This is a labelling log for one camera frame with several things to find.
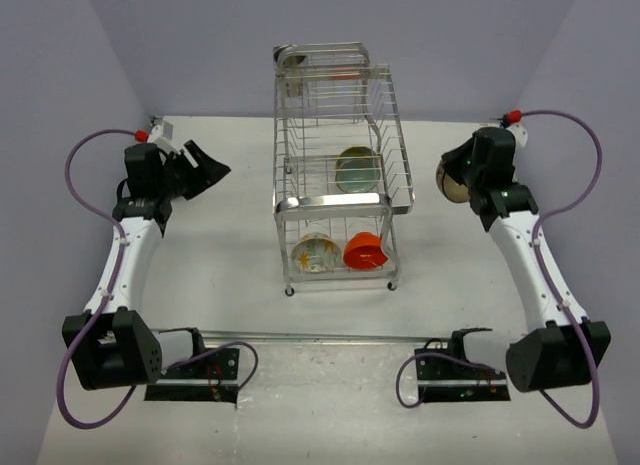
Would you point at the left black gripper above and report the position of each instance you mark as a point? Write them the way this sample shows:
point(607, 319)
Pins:
point(206, 173)

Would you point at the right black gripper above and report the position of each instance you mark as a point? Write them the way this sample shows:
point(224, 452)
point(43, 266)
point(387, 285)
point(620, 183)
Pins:
point(452, 160)

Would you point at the mint green floral bowl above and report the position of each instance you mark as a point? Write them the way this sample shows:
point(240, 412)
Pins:
point(359, 176)

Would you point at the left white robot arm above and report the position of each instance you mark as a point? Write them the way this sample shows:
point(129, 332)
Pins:
point(111, 345)

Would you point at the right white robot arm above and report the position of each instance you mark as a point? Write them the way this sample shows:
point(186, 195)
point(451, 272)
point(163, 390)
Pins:
point(561, 342)

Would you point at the yellow blue patterned bowl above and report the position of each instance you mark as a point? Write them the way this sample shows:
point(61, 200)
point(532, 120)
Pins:
point(356, 152)

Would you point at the white bowl orange star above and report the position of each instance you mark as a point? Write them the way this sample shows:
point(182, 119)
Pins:
point(316, 253)

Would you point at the steel cutlery holder cup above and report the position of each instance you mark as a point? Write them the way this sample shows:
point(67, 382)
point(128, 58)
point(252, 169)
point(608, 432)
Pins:
point(288, 65)

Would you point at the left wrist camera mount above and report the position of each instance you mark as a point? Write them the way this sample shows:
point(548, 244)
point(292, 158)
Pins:
point(161, 135)

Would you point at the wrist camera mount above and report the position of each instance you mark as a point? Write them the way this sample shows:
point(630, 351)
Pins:
point(512, 122)
point(161, 135)

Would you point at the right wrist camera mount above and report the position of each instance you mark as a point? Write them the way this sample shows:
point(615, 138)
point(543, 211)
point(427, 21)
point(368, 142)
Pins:
point(512, 122)

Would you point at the steel wire dish rack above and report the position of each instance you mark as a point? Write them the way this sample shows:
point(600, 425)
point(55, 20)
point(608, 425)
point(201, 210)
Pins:
point(347, 100)

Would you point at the aluminium table rail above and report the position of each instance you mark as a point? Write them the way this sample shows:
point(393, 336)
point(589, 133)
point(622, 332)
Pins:
point(214, 338)

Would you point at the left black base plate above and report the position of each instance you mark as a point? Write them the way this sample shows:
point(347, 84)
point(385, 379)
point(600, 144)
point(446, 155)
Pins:
point(212, 380)

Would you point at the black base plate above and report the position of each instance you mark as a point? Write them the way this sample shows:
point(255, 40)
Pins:
point(442, 381)
point(212, 380)

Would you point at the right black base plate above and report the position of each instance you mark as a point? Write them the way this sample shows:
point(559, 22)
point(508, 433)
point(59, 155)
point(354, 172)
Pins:
point(442, 381)

